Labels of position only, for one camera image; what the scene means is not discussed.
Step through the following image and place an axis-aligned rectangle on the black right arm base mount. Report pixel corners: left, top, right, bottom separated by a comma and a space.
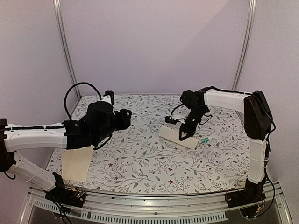
225, 181, 266, 219

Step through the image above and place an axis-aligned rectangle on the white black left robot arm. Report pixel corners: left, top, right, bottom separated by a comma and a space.
0, 101, 132, 203

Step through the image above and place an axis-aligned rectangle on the aluminium frame post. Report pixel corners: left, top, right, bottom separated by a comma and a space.
52, 0, 81, 98
231, 0, 256, 91

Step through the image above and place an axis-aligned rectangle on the cream letter paper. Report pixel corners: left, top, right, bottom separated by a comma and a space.
159, 126, 199, 149

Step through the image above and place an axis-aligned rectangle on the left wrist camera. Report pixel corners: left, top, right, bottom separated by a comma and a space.
102, 90, 115, 105

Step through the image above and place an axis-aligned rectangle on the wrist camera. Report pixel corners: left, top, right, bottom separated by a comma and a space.
165, 115, 186, 125
102, 90, 115, 105

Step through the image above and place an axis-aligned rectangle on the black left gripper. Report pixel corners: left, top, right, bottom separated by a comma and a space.
93, 108, 132, 144

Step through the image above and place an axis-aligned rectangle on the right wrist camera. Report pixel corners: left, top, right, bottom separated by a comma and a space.
165, 115, 186, 125

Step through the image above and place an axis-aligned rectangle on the cream paper envelope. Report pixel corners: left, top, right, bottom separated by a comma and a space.
61, 146, 93, 182

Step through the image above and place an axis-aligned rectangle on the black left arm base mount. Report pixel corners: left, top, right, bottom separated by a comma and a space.
45, 172, 86, 208

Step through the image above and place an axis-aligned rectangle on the left aluminium frame post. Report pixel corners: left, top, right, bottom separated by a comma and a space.
52, 0, 81, 98

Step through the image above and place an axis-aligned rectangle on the floral patterned table mat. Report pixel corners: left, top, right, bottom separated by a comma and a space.
65, 95, 250, 194

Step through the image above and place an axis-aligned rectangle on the right aluminium frame post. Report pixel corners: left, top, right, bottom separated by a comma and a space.
231, 0, 256, 91

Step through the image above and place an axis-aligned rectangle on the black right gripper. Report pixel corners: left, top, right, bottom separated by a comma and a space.
179, 106, 207, 140

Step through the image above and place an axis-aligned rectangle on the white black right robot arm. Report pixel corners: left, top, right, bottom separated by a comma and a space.
178, 86, 276, 203

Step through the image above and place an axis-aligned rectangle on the front aluminium rail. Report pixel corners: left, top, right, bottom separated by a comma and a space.
20, 182, 294, 224

